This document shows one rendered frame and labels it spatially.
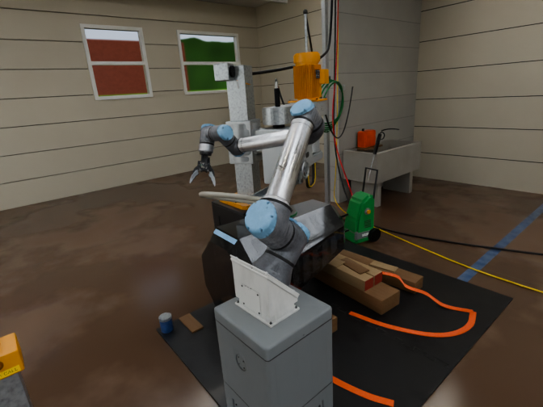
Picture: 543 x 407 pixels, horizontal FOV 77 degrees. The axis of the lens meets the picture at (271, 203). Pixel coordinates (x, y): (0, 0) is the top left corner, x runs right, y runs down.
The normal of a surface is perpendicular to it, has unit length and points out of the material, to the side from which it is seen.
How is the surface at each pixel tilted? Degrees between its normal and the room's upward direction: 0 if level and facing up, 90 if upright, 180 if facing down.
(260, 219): 49
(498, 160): 90
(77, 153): 90
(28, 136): 90
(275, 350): 90
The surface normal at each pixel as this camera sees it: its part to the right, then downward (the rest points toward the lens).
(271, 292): 0.67, 0.18
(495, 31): -0.76, 0.25
